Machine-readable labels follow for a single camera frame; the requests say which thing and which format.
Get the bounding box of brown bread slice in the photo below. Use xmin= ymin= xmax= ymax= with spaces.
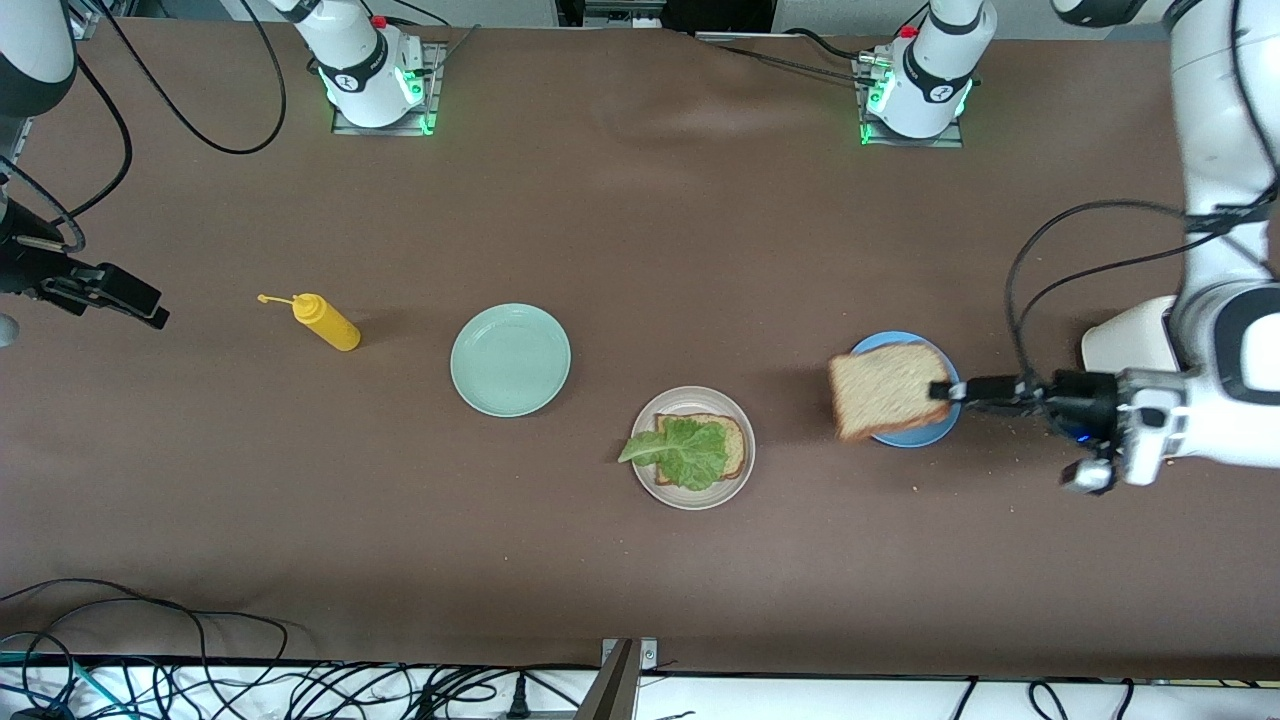
xmin=655 ymin=413 xmax=749 ymax=487
xmin=828 ymin=342 xmax=954 ymax=443

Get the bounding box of yellow mustard squeeze bottle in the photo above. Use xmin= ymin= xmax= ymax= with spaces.
xmin=257 ymin=292 xmax=362 ymax=353

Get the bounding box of green lettuce leaf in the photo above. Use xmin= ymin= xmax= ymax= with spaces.
xmin=618 ymin=417 xmax=730 ymax=492

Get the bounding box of blue plate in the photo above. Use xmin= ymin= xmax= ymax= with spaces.
xmin=850 ymin=331 xmax=963 ymax=448

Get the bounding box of beige plate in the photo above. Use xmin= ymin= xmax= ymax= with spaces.
xmin=630 ymin=386 xmax=757 ymax=511

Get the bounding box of pale green plate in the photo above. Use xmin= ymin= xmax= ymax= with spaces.
xmin=450 ymin=303 xmax=572 ymax=418

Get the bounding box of white toaster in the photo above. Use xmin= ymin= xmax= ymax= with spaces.
xmin=1081 ymin=295 xmax=1183 ymax=375

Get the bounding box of black equipment box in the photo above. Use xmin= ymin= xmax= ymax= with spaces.
xmin=556 ymin=0 xmax=777 ymax=35

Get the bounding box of aluminium frame profile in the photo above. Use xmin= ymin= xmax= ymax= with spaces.
xmin=0 ymin=0 xmax=106 ymax=191

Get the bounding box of grey metal arm base plate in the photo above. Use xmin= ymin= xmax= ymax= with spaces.
xmin=852 ymin=55 xmax=966 ymax=149
xmin=332 ymin=40 xmax=447 ymax=137

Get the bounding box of teal cable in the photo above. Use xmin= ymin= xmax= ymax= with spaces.
xmin=0 ymin=652 xmax=136 ymax=720

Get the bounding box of grey metal bracket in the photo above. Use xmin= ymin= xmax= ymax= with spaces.
xmin=578 ymin=638 xmax=659 ymax=720

